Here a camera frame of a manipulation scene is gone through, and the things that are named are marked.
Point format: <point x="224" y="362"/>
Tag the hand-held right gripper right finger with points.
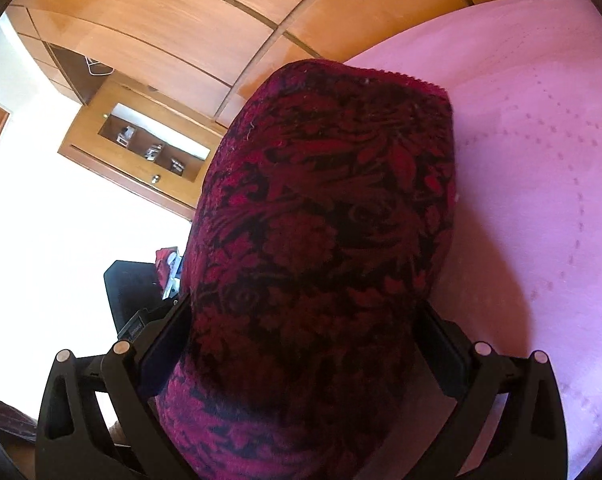
<point x="448" y="355"/>

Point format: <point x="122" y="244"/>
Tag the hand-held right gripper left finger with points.
<point x="163" y="350"/>

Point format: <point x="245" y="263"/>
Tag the red black patterned cloth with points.
<point x="321" y="260"/>

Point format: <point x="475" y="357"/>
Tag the red clothes pile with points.
<point x="167" y="267"/>

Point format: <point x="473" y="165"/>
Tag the black chair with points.
<point x="131" y="295"/>

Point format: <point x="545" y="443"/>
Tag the dark cloth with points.
<point x="6" y="420"/>

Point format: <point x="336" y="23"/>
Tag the wooden shelf cabinet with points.
<point x="131" y="170"/>

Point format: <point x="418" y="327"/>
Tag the small shelf ornament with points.
<point x="154" y="152"/>
<point x="126" y="136"/>
<point x="177" y="165"/>

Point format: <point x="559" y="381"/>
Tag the pink blanket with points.
<point x="531" y="185"/>

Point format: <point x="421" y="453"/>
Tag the wooden wardrobe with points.
<point x="206" y="15"/>

